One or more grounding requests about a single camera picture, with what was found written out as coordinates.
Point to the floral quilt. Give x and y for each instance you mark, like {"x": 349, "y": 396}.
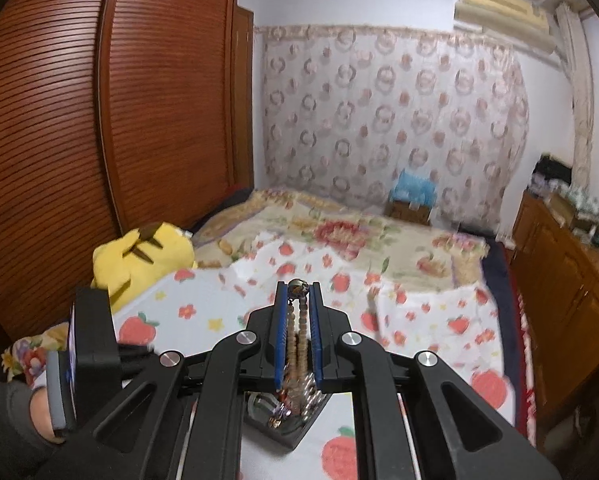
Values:
{"x": 339, "y": 230}

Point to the group of bottles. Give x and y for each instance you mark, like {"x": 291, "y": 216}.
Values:
{"x": 597, "y": 220}

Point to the blue plastic bag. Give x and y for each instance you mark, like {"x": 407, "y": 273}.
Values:
{"x": 414, "y": 187}

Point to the silver bangle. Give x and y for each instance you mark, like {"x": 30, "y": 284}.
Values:
{"x": 260, "y": 404}

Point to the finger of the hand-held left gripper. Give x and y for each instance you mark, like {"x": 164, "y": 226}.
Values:
{"x": 132, "y": 360}

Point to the dark blue mattress cover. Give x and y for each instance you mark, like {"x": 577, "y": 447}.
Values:
{"x": 502, "y": 300}

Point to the narrow white curtain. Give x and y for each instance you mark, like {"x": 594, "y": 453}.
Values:
{"x": 577, "y": 95}

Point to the yellow plush toy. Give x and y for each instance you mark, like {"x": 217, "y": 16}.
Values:
{"x": 144, "y": 260}

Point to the wooden slatted wardrobe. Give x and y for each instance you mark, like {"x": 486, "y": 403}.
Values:
{"x": 104, "y": 135}

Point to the floral pillow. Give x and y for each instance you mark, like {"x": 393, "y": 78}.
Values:
{"x": 29, "y": 355}

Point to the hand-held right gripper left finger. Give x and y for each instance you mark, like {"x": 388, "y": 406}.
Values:
{"x": 279, "y": 345}

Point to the stack of folded clothes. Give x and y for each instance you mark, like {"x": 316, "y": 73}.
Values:
{"x": 552, "y": 172}

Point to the black jewelry box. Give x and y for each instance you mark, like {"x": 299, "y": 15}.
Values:
{"x": 289, "y": 437}

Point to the wooden cabinet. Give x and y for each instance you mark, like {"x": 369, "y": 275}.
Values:
{"x": 564, "y": 290}

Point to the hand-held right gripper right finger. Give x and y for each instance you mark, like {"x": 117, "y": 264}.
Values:
{"x": 318, "y": 345}

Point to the small cardboard box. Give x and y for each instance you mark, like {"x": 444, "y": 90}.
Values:
{"x": 407, "y": 211}

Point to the strawberry printed bed sheet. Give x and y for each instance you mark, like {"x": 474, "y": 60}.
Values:
{"x": 419, "y": 310}

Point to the circle patterned curtain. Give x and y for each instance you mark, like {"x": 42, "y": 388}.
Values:
{"x": 389, "y": 110}

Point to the wall air conditioner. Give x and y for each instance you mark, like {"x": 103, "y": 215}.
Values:
{"x": 504, "y": 15}

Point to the person's left forearm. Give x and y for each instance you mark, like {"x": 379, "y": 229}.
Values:
{"x": 9, "y": 425}

